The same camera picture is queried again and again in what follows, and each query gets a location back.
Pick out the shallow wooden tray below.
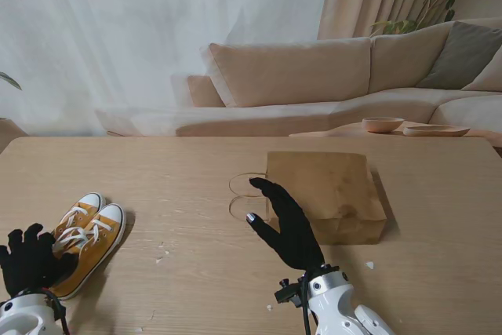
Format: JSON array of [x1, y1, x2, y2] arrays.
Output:
[[402, 125, 471, 138]]

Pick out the left arm red black cable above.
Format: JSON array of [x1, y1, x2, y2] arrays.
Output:
[[42, 289, 71, 335]]

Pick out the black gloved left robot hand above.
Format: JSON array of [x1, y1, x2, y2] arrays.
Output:
[[0, 223, 79, 299]]

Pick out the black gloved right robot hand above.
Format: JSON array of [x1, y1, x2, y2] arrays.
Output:
[[245, 177, 326, 273]]

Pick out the small green plant leaves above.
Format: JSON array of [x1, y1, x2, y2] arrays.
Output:
[[0, 71, 23, 91]]

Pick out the brown paper bag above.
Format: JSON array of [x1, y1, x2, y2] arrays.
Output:
[[228, 151, 387, 246]]

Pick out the sheer white curtain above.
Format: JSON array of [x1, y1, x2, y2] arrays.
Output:
[[0, 0, 334, 138]]

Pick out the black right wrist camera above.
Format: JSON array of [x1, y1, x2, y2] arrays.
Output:
[[273, 278, 306, 308]]

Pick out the light wooden planter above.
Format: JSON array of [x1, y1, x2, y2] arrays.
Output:
[[0, 117, 28, 154]]

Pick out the arm red black cable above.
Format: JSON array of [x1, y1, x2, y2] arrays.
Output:
[[42, 289, 71, 335], [299, 271, 315, 335]]

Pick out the right arm red black cable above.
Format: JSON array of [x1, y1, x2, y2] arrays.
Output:
[[299, 271, 315, 335]]

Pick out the low wooden coffee table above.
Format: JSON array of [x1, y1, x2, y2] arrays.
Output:
[[289, 121, 502, 151]]

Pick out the yellow canvas sneaker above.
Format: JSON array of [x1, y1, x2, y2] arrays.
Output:
[[50, 192, 107, 249], [49, 203, 126, 300]]

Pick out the wooden bowl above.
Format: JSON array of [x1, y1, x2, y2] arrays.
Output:
[[362, 116, 405, 134]]

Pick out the beige sofa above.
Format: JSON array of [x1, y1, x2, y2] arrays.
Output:
[[96, 16, 502, 138]]

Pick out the grey cushion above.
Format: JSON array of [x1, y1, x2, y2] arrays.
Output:
[[417, 20, 502, 91]]

